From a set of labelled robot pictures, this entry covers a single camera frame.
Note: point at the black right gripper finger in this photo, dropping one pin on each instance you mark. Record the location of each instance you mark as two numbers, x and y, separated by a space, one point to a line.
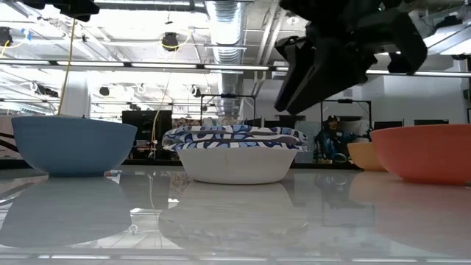
320 73
404 40

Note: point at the yellow-orange plastic bowl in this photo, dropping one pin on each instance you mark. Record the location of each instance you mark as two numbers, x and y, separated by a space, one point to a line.
364 156

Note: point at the orange-red plastic bowl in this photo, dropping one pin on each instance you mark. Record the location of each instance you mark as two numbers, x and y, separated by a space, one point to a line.
427 154

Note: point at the blue plastic bowl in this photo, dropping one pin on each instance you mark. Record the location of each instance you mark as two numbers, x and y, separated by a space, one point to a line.
73 147

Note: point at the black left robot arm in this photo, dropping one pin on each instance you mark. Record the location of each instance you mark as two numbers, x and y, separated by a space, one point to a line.
79 9

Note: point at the linear ceiling light strip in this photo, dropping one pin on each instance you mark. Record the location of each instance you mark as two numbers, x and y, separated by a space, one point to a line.
165 65
441 74

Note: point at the person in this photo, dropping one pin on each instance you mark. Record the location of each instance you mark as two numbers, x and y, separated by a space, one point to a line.
331 141

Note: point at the black computer monitor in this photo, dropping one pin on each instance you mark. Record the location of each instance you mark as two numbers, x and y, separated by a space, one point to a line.
430 121
386 125

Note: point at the beige curtain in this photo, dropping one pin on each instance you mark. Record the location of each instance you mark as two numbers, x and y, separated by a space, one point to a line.
5 125

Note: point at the black metal rig frame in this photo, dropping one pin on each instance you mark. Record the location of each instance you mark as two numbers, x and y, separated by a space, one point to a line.
346 100

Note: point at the silver spiral air duct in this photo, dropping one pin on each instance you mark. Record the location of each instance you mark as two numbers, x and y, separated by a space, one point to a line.
226 37

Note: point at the black ceiling dome camera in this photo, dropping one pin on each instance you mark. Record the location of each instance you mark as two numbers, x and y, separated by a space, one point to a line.
170 41

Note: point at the black metal table frame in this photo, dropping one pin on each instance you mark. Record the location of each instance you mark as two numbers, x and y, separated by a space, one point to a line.
154 162

